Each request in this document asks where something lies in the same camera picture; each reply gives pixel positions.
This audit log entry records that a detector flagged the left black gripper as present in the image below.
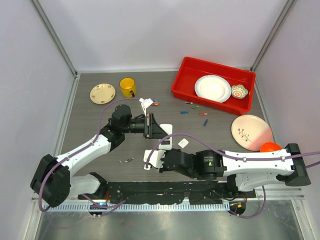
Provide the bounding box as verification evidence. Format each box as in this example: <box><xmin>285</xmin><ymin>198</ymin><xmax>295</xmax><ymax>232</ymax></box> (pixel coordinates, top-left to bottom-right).
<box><xmin>122</xmin><ymin>113</ymin><xmax>170</xmax><ymax>139</ymax></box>

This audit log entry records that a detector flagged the white remote control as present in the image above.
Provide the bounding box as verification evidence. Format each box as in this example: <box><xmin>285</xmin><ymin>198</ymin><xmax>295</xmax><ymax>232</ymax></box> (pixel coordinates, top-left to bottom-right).
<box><xmin>158</xmin><ymin>124</ymin><xmax>173</xmax><ymax>151</ymax></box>

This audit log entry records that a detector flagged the white battery cover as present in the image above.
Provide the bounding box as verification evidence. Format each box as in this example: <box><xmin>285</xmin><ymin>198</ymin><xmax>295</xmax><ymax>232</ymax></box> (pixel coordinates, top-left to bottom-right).
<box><xmin>178</xmin><ymin>138</ymin><xmax>189</xmax><ymax>149</ymax></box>

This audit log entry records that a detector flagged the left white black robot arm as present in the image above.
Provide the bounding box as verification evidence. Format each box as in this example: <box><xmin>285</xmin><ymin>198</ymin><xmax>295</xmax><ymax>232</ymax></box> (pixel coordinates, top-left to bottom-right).
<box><xmin>30</xmin><ymin>104</ymin><xmax>173</xmax><ymax>208</ymax></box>

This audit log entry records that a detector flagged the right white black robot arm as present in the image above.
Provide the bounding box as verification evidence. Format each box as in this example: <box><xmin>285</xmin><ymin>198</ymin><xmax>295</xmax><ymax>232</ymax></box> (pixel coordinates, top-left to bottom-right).
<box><xmin>159</xmin><ymin>143</ymin><xmax>311</xmax><ymax>198</ymax></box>

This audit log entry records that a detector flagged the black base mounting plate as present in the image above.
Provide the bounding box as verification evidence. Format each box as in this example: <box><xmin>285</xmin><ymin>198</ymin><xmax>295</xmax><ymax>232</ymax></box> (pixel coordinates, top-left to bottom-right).
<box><xmin>87</xmin><ymin>181</ymin><xmax>256</xmax><ymax>205</ymax></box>

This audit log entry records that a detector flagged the yellow mug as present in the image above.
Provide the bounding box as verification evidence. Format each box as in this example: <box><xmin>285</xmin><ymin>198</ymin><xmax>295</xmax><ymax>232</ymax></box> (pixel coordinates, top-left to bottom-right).
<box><xmin>119</xmin><ymin>77</ymin><xmax>137</xmax><ymax>98</ymax></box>

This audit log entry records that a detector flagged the cream floral plate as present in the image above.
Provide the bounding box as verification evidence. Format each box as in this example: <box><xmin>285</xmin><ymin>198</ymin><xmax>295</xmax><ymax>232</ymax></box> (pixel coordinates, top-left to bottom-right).
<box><xmin>89</xmin><ymin>83</ymin><xmax>116</xmax><ymax>105</ymax></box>

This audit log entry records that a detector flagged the red plastic bin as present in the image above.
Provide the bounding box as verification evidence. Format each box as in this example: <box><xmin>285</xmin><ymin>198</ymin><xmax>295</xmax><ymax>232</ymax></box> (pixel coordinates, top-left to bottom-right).
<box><xmin>171</xmin><ymin>56</ymin><xmax>256</xmax><ymax>116</ymax></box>

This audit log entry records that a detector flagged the white paper plate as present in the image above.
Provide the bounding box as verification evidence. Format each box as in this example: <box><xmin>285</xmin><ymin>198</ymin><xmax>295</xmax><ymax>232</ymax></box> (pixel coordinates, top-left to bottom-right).
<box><xmin>194</xmin><ymin>75</ymin><xmax>231</xmax><ymax>103</ymax></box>

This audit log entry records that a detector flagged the pink white ceramic plate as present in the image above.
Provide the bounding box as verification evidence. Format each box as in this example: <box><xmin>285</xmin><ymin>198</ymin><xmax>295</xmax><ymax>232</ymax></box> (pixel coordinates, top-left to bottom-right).
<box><xmin>231</xmin><ymin>114</ymin><xmax>273</xmax><ymax>152</ymax></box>

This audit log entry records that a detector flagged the small patterned ceramic bowl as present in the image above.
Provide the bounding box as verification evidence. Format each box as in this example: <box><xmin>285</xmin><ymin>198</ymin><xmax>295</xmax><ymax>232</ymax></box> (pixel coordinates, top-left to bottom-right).
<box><xmin>231</xmin><ymin>84</ymin><xmax>249</xmax><ymax>100</ymax></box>

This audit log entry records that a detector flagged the orange plastic bowl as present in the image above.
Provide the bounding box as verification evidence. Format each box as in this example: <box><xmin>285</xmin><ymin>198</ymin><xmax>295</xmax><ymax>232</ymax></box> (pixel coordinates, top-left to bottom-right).
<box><xmin>260</xmin><ymin>142</ymin><xmax>282</xmax><ymax>153</ymax></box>

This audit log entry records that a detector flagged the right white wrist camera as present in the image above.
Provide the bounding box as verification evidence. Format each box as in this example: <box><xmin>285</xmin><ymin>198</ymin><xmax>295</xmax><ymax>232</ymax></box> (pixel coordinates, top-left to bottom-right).
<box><xmin>143</xmin><ymin>150</ymin><xmax>166</xmax><ymax>171</ymax></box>

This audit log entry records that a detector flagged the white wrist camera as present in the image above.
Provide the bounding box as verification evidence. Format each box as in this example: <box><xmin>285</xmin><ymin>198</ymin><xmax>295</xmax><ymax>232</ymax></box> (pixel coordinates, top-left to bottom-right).
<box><xmin>139</xmin><ymin>98</ymin><xmax>153</xmax><ymax>116</ymax></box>
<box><xmin>143</xmin><ymin>150</ymin><xmax>166</xmax><ymax>171</ymax></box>

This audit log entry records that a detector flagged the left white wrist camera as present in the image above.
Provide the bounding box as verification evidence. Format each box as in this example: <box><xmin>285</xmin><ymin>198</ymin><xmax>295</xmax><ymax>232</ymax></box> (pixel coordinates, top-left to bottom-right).
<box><xmin>139</xmin><ymin>98</ymin><xmax>153</xmax><ymax>116</ymax></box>

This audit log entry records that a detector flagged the white slotted cable duct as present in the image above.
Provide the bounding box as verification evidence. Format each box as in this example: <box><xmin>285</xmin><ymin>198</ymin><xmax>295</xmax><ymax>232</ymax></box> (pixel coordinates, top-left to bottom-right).
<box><xmin>48</xmin><ymin>201</ymin><xmax>230</xmax><ymax>213</ymax></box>

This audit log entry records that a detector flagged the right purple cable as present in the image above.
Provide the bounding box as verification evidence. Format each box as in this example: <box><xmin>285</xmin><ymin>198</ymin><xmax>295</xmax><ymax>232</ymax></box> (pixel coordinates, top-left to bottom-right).
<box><xmin>145</xmin><ymin>132</ymin><xmax>320</xmax><ymax>220</ymax></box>

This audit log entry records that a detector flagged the purple cable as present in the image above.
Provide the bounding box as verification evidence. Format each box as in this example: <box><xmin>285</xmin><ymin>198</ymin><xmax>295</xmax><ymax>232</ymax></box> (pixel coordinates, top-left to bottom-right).
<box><xmin>37</xmin><ymin>97</ymin><xmax>141</xmax><ymax>216</ymax></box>
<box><xmin>145</xmin><ymin>132</ymin><xmax>320</xmax><ymax>220</ymax></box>

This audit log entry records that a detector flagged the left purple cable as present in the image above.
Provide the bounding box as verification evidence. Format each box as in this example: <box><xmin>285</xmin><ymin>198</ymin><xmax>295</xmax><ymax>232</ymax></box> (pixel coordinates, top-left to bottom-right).
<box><xmin>37</xmin><ymin>97</ymin><xmax>141</xmax><ymax>216</ymax></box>

